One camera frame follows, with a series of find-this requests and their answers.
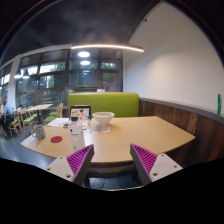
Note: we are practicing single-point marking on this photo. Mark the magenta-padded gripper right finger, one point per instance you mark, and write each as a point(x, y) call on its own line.
point(165, 165)

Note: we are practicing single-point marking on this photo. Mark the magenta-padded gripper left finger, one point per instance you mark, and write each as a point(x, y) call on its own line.
point(58, 166)

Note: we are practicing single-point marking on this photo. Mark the clear plastic water bottle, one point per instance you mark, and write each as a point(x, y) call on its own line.
point(76, 135)

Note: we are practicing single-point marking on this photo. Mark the flat round red coaster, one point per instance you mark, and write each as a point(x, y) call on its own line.
point(56, 139)

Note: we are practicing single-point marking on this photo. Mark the green speckled white mug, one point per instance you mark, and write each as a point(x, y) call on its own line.
point(38, 132)

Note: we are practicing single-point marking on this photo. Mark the small flat electronic device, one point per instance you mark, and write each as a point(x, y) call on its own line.
point(66, 125)

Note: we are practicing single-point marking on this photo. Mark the white open booklet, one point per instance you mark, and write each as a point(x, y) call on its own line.
point(57, 122)

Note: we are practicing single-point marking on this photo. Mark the small blue-capped bottle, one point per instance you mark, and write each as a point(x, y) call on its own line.
point(88, 119)

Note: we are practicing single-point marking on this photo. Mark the white paper napkin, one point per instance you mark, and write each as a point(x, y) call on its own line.
point(106, 128)

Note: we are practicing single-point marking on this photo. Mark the light wooden dining table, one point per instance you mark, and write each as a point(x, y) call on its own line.
point(39, 107)

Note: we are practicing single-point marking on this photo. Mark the white bowl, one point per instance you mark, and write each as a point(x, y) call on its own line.
point(103, 117)

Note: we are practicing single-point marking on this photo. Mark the person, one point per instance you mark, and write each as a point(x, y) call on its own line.
point(8, 111)

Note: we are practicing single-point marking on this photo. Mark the green upholstered bench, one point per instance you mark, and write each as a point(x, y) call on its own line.
point(110, 104)

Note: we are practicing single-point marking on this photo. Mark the round pendant lamps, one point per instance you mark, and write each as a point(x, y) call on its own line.
point(83, 54)

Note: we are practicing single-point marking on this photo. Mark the long linear ceiling light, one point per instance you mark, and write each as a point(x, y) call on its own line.
point(106, 46)

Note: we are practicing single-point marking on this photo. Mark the green wall sign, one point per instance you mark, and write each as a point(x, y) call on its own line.
point(219, 104)

